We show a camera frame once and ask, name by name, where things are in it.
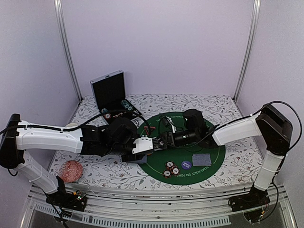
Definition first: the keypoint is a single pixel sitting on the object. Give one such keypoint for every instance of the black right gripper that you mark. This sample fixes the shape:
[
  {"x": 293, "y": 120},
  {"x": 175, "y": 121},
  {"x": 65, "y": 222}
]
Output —
[{"x": 167, "y": 138}]

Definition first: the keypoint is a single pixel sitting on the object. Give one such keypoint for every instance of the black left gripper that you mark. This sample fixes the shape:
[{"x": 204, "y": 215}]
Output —
[{"x": 134, "y": 158}]

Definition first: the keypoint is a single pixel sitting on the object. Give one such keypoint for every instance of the dealt playing card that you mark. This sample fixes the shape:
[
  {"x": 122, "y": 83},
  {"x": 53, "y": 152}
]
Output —
[
  {"x": 201, "y": 159},
  {"x": 143, "y": 160}
]

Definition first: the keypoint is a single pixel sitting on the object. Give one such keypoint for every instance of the red black 100 chip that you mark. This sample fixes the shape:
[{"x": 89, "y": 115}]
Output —
[{"x": 169, "y": 165}]

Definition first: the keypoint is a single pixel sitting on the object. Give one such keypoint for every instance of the purple small blind button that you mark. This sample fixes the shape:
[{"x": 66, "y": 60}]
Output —
[{"x": 186, "y": 165}]

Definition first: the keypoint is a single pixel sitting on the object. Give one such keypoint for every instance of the black triangular card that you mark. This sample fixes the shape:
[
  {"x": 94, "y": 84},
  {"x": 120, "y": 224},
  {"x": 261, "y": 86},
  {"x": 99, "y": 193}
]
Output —
[{"x": 149, "y": 130}]

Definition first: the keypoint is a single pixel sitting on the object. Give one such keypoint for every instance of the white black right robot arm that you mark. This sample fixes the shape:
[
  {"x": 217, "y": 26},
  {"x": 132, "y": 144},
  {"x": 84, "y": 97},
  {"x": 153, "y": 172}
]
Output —
[{"x": 267, "y": 122}]

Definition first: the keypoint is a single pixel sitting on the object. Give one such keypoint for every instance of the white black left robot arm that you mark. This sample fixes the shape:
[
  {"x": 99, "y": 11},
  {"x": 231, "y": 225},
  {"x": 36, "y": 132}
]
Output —
[{"x": 20, "y": 136}]

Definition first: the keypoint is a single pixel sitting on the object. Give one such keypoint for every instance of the round green poker mat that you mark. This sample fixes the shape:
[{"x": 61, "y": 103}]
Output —
[{"x": 156, "y": 161}]

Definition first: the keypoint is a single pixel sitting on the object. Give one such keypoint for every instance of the row of dice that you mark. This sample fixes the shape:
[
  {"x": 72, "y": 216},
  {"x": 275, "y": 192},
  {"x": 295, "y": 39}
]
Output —
[{"x": 118, "y": 115}]

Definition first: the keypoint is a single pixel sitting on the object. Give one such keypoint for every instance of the left poker chip stack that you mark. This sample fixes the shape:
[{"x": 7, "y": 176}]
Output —
[{"x": 106, "y": 114}]

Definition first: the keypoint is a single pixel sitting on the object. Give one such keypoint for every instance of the poker chip stack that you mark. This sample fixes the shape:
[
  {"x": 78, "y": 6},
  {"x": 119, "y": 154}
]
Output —
[
  {"x": 106, "y": 114},
  {"x": 126, "y": 105}
]

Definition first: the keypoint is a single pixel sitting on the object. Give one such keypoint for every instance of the right poker chip stack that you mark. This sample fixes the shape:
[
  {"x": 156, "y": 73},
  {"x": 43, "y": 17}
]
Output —
[{"x": 126, "y": 105}]

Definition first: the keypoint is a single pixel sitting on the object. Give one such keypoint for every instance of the red patterned bowl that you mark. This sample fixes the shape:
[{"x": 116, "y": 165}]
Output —
[{"x": 70, "y": 171}]

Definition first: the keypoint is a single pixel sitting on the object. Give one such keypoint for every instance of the white ceramic mug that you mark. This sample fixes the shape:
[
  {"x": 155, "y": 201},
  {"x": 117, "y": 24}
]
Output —
[{"x": 70, "y": 125}]

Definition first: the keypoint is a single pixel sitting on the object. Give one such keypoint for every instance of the aluminium poker chip case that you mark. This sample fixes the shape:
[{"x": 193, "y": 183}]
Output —
[{"x": 109, "y": 91}]

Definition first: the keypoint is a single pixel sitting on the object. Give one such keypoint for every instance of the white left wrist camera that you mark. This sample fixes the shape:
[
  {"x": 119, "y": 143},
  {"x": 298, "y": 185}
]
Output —
[{"x": 143, "y": 144}]

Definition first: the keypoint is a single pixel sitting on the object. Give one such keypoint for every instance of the aluminium front rail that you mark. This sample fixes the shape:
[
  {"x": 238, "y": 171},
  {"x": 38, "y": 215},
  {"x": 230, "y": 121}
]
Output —
[{"x": 193, "y": 208}]

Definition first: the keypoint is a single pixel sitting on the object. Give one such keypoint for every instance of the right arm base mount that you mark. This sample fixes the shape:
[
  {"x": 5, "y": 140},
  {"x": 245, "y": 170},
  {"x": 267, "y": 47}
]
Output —
[{"x": 255, "y": 198}]

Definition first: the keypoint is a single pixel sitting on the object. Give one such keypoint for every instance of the right aluminium frame post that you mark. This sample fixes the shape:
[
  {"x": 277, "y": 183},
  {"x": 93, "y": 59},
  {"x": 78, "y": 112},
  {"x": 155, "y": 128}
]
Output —
[{"x": 248, "y": 50}]

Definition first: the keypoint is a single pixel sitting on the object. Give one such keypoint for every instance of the aluminium frame post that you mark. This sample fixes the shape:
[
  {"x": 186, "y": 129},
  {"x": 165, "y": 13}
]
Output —
[
  {"x": 248, "y": 50},
  {"x": 67, "y": 52}
]

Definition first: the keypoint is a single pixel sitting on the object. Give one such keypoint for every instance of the left aluminium frame post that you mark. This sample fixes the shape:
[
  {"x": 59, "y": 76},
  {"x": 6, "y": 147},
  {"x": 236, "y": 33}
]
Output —
[{"x": 67, "y": 52}]

